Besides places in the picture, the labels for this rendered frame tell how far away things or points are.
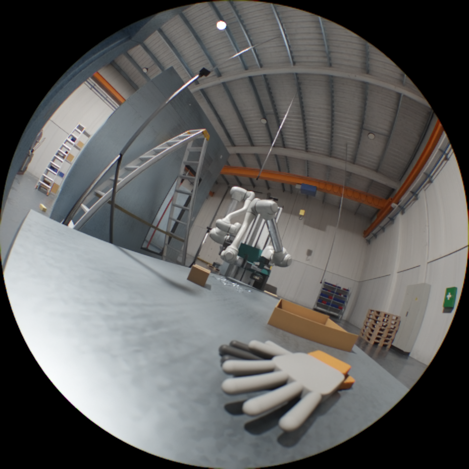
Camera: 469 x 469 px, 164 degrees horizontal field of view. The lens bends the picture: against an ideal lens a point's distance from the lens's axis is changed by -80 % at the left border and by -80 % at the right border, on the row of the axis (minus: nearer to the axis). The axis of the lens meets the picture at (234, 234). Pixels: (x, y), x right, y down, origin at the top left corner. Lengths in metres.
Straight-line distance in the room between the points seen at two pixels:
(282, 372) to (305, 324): 0.34
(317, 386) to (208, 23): 8.81
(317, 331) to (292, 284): 11.45
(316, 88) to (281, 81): 1.49
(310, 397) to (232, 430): 0.08
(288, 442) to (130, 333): 0.20
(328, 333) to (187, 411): 0.47
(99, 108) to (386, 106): 13.88
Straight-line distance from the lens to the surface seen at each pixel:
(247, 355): 0.25
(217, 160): 3.88
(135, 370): 0.18
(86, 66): 0.81
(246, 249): 2.09
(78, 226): 1.65
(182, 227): 3.38
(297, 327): 0.53
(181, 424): 0.15
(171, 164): 2.99
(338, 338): 0.57
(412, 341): 5.80
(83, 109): 11.57
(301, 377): 0.22
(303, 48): 7.47
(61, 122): 11.33
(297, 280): 11.98
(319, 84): 7.84
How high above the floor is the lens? 0.78
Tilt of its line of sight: 10 degrees up
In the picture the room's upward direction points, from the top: 24 degrees clockwise
